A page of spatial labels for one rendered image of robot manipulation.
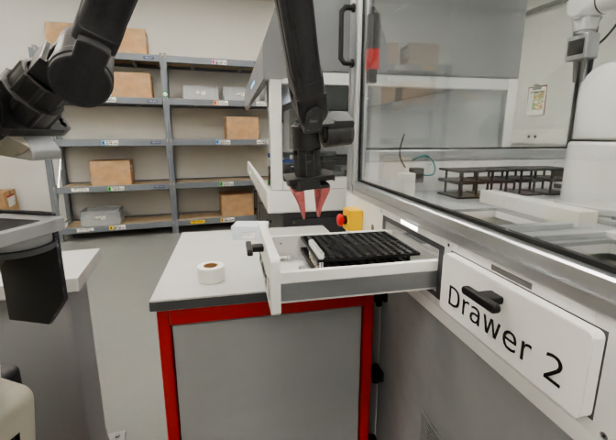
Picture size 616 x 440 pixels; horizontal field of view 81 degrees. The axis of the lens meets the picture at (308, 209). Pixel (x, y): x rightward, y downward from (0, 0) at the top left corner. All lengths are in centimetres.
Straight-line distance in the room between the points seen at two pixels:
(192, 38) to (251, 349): 439
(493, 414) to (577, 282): 31
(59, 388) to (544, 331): 125
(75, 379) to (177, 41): 421
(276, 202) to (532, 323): 120
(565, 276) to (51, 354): 125
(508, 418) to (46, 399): 121
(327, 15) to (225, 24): 352
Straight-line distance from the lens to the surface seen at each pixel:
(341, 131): 75
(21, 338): 133
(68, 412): 144
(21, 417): 68
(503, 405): 73
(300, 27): 62
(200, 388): 108
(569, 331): 54
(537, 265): 58
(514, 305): 60
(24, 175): 522
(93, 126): 500
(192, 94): 448
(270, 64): 158
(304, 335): 102
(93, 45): 58
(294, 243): 91
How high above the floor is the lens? 114
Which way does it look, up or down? 12 degrees down
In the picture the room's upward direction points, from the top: straight up
